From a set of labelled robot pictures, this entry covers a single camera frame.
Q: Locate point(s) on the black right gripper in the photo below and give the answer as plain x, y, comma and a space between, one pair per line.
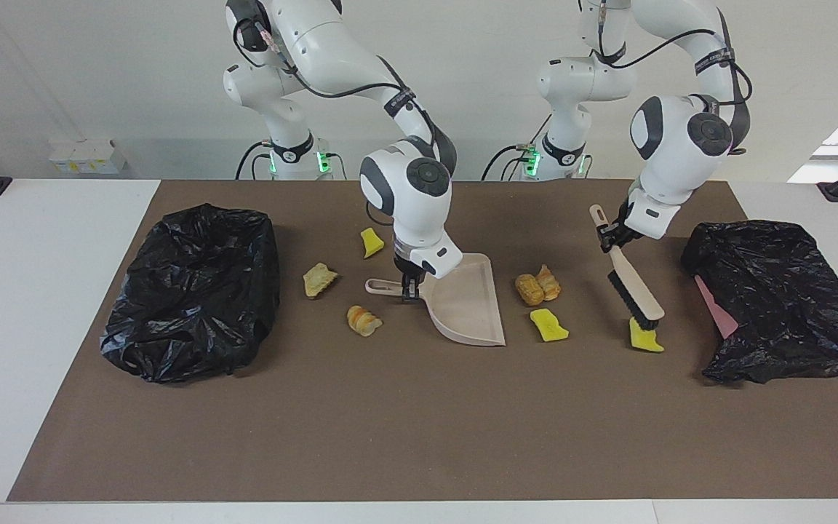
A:
412, 273

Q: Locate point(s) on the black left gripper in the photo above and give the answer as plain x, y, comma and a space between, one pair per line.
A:
626, 229

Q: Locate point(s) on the beige brush with black bristles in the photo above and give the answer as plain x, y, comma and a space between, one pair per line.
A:
633, 287

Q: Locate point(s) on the orange striped croissant piece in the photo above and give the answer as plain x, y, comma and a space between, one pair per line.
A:
550, 284
363, 321

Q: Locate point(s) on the beige plastic dustpan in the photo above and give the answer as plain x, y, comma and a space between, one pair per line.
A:
466, 306

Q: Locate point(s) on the small yellow sponge wedge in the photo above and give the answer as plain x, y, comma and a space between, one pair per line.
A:
370, 243

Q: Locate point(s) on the pale beige bread chunk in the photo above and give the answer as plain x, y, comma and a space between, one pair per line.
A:
319, 280

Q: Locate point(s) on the brown bread roll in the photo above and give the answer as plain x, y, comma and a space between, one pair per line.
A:
528, 290

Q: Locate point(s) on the yellow sponge piece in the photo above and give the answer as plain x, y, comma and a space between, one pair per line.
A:
548, 325
644, 342

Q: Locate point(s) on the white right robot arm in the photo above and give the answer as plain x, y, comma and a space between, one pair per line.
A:
412, 189

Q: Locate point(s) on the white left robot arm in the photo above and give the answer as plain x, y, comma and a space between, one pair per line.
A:
673, 138

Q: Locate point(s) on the pink plastic bin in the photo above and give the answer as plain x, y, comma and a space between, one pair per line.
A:
717, 309

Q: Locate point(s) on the black bag over pink bin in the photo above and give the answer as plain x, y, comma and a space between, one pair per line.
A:
783, 298

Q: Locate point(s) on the black trash bag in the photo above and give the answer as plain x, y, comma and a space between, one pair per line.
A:
193, 291

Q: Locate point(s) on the brown table mat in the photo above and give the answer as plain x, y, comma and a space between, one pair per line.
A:
390, 429

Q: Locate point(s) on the white wall socket box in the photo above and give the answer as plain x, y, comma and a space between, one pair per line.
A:
88, 156

